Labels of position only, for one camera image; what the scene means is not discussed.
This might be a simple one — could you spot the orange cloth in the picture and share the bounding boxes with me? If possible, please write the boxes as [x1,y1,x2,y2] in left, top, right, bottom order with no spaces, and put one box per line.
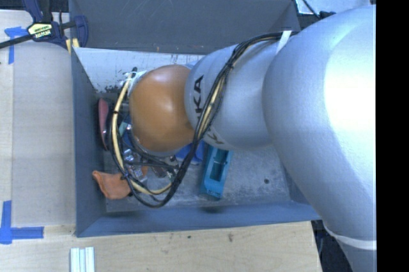
[91,165,150,200]

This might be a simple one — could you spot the pink flat oval object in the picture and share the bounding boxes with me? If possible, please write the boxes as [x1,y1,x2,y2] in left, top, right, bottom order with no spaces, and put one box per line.
[97,97,112,151]

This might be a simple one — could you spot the light blue plastic box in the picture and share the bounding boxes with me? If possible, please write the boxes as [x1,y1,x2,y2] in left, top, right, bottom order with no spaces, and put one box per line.
[198,143,233,200]

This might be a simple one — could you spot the pale wood flat board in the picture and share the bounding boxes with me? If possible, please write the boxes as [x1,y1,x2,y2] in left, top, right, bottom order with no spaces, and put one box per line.
[11,39,77,229]

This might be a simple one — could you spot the grey metal bin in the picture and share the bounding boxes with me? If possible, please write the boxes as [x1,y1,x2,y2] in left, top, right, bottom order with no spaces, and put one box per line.
[67,0,322,238]

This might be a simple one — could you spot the black cylinder on white bracket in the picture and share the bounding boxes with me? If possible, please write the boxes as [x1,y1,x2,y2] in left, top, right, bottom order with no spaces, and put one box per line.
[120,66,148,88]

